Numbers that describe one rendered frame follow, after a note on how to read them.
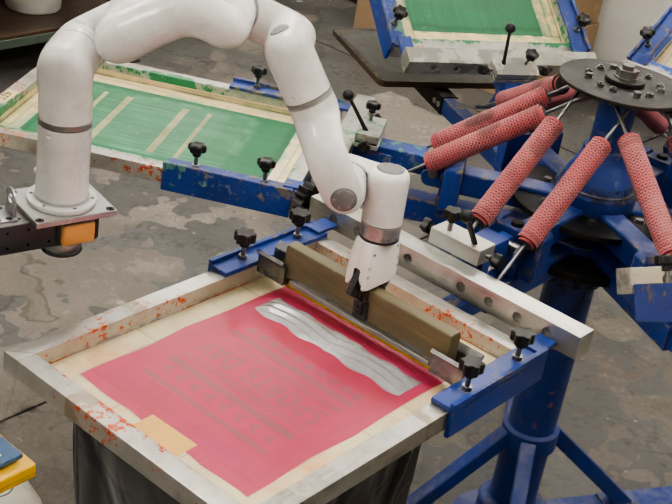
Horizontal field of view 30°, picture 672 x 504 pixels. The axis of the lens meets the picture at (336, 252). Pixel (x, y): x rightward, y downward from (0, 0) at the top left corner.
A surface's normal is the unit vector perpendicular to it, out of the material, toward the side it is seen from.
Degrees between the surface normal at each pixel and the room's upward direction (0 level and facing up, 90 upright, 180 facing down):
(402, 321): 90
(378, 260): 90
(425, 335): 90
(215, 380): 0
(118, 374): 0
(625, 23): 90
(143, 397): 0
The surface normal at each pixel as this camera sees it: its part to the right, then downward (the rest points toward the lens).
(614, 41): -0.65, 0.27
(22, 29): 0.14, -0.87
